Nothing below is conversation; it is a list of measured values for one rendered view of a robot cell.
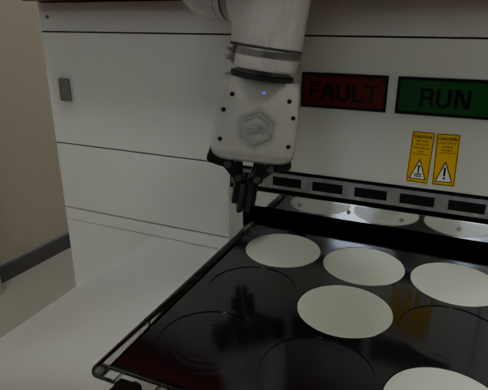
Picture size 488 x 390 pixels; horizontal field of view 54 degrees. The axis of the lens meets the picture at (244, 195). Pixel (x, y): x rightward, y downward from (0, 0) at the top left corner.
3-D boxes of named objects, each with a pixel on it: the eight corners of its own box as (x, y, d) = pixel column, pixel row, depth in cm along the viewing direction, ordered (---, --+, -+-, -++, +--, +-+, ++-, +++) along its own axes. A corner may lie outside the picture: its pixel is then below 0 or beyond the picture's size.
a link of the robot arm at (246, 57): (227, 43, 52) (224, 71, 53) (307, 55, 53) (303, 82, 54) (225, 39, 60) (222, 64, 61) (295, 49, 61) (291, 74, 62)
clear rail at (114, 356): (250, 226, 75) (250, 217, 75) (259, 227, 75) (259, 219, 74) (88, 379, 44) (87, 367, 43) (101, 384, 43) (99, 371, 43)
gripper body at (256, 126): (221, 62, 53) (208, 160, 57) (311, 75, 54) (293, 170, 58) (219, 56, 60) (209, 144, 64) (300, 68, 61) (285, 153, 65)
